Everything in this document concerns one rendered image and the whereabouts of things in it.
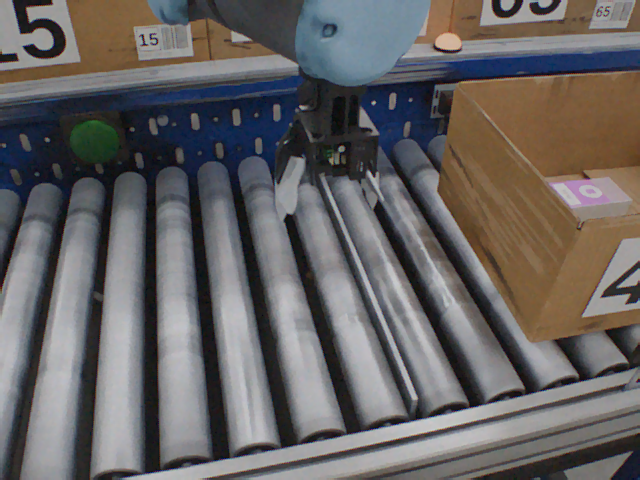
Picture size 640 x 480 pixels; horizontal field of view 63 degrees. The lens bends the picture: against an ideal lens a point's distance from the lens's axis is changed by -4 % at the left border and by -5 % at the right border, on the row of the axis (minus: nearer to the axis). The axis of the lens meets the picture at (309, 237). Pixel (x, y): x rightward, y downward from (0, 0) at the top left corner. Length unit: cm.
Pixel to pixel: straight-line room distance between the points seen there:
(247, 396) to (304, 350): 8
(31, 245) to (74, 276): 10
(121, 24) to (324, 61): 59
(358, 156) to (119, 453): 36
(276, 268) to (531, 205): 30
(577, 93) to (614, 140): 12
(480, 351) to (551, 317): 8
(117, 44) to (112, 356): 46
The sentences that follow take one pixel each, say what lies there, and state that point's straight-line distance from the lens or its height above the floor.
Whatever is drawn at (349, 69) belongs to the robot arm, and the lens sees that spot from 30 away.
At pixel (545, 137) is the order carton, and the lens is 84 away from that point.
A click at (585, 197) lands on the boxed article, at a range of 78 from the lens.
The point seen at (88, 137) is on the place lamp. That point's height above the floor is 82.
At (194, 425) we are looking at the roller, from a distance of 54.
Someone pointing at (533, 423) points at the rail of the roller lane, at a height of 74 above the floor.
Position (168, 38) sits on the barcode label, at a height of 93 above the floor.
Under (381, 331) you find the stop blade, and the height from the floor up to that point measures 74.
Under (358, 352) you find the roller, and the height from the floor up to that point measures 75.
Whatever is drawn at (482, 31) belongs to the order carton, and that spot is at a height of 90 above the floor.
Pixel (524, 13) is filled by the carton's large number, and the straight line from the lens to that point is 101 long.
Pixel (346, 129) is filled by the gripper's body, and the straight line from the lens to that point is 53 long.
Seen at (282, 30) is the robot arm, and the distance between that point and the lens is 30.
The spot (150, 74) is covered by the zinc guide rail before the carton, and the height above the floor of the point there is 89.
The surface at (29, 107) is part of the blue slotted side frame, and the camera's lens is 85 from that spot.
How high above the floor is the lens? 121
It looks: 41 degrees down
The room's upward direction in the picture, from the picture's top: straight up
